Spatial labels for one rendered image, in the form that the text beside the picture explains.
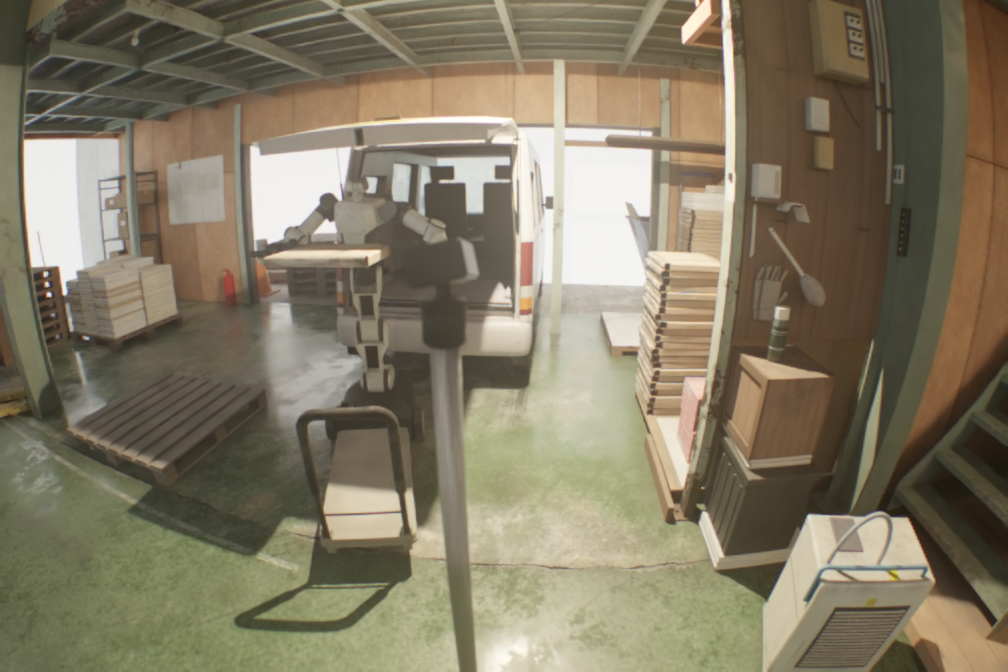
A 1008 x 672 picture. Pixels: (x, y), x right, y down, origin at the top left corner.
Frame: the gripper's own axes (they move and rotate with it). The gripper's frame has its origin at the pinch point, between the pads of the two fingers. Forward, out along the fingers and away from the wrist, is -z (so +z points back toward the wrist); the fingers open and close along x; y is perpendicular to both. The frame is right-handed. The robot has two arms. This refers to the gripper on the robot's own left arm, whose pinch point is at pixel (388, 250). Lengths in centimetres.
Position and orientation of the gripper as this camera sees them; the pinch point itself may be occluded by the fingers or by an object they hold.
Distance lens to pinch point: 207.7
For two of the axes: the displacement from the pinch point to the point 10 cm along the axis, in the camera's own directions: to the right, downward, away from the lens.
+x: 0.0, 9.7, 2.4
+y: 0.8, -2.3, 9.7
